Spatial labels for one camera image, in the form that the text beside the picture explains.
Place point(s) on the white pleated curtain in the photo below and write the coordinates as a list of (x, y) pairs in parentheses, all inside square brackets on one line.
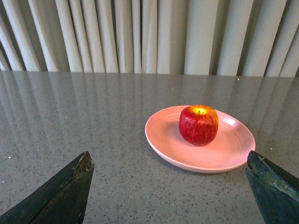
[(197, 37)]

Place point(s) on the red apple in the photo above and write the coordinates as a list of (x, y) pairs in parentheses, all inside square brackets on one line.
[(198, 124)]

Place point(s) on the pink plate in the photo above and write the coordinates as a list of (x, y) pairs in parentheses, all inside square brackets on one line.
[(229, 149)]

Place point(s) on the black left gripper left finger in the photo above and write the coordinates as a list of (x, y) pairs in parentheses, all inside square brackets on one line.
[(61, 200)]

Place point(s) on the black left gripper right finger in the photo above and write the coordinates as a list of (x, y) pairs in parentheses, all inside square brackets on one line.
[(276, 191)]

